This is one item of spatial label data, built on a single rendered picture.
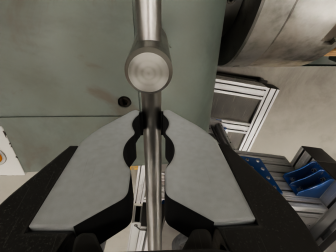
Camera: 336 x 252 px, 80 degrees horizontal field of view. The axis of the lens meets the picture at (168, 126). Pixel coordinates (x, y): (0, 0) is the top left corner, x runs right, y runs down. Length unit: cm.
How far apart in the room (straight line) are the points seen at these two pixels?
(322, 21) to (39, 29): 29
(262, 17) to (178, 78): 11
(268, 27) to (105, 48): 18
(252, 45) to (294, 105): 169
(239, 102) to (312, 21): 122
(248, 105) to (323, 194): 83
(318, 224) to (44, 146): 84
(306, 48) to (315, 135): 196
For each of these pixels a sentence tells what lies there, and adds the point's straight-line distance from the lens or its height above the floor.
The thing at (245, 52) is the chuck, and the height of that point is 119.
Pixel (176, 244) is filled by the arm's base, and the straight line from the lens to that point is 59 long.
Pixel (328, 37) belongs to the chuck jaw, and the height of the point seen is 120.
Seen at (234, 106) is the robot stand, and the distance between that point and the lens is 149.
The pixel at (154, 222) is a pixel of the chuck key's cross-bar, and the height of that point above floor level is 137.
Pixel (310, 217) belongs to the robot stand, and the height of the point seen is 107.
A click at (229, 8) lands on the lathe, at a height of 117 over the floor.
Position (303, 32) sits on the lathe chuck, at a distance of 30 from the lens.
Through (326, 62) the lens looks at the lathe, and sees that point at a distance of 123.
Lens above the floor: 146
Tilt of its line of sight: 59 degrees down
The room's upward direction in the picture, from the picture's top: 175 degrees clockwise
